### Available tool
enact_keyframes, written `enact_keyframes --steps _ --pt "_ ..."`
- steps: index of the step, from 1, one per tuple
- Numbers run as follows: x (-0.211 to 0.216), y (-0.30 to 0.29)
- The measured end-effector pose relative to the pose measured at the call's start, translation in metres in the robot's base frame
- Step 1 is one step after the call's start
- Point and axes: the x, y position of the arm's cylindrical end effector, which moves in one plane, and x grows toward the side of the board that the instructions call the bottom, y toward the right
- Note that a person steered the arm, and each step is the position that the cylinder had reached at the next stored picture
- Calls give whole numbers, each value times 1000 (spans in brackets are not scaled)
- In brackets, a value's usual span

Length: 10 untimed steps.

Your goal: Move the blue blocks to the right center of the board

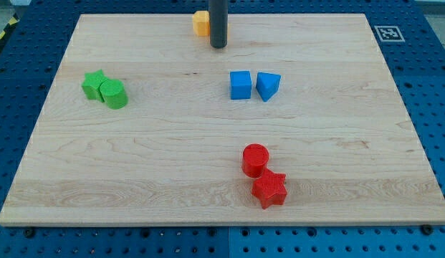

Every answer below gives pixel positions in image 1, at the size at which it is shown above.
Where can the red cylinder block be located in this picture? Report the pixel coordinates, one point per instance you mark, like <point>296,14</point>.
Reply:
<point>254,160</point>

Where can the light wooden board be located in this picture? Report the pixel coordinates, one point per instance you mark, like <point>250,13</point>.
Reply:
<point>337,128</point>

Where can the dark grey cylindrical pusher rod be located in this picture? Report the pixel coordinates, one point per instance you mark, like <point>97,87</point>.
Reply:
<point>218,21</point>

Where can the red star block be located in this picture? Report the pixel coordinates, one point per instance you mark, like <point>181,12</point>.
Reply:
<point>270,189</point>

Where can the blue triangle block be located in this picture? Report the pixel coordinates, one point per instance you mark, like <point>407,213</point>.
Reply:
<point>267,84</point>

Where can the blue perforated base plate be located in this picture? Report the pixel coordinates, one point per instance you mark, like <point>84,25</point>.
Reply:
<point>32,52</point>

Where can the blue cube block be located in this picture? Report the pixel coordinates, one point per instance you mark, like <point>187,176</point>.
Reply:
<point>241,85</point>

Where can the green cylinder block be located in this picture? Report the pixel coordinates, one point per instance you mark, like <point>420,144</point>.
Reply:
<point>114,94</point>

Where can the yellow hexagon block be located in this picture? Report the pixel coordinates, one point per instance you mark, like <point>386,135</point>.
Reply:
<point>201,26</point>

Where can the white fiducial marker tag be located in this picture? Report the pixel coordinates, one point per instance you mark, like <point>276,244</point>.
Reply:
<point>388,33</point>

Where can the green star block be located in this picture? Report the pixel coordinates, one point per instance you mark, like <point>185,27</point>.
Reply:
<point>92,83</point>

